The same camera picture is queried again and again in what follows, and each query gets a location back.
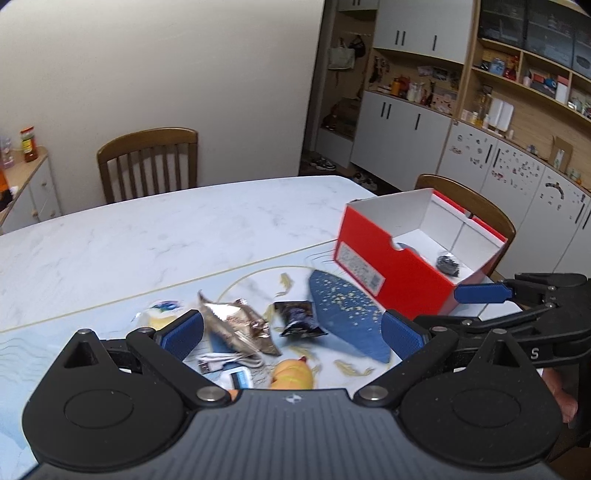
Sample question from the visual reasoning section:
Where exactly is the white drawer cabinet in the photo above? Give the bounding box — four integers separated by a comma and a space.
0, 147, 63, 228

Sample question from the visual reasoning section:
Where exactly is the white usb cable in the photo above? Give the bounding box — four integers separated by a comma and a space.
198, 352, 266, 374

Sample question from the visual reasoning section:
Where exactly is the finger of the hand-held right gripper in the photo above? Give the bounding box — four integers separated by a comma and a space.
413, 302, 562, 345
454, 272, 590, 306

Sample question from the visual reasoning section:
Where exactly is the white upper wall cabinet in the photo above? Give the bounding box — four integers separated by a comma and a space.
372, 0, 478, 65

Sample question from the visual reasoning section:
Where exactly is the black clear plastic packet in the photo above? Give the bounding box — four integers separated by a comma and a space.
436, 251, 461, 277

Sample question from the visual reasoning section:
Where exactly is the brown cardboard piece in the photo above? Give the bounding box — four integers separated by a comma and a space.
551, 136, 574, 169

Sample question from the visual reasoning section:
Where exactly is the wooden slat-back chair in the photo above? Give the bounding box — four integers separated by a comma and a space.
97, 128, 199, 205
414, 174, 517, 278

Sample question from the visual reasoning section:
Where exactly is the beige tote bag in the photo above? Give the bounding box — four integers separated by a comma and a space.
328, 39, 355, 70

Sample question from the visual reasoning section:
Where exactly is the red cardboard shoe box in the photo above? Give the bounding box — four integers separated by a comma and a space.
333, 188, 510, 319

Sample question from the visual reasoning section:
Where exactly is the black snack packet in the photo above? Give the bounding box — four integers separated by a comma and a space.
273, 300, 326, 339

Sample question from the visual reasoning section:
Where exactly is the silver foil snack wrapper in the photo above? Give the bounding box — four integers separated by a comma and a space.
198, 291, 282, 357

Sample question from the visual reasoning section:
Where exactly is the small white blue packet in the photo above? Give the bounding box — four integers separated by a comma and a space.
217, 367, 254, 391

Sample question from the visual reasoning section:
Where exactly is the wooden open shelf unit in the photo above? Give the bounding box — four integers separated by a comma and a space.
461, 0, 591, 153

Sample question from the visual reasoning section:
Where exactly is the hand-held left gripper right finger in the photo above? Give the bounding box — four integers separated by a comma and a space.
353, 310, 528, 409

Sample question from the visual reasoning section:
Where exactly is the white sticker-covered cabinet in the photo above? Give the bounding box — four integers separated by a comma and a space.
436, 119, 591, 278

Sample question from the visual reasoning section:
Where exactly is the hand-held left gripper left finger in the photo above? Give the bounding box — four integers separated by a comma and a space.
61, 310, 232, 409

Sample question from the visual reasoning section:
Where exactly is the person's right hand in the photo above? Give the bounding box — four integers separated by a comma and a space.
541, 368, 579, 423

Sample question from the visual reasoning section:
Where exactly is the red-lidded glass jar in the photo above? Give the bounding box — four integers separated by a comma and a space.
19, 127, 39, 162

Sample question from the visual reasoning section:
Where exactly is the pair of white containers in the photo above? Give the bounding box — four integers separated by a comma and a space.
488, 99, 514, 132

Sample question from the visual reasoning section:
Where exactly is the brown cardboard carton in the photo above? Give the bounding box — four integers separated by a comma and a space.
339, 98, 361, 130

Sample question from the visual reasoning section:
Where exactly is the yellow toy figure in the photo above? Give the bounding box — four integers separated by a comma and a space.
269, 356, 315, 391

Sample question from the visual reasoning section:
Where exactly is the clear packet with yellow bun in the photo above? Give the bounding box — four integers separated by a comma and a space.
134, 300, 185, 331

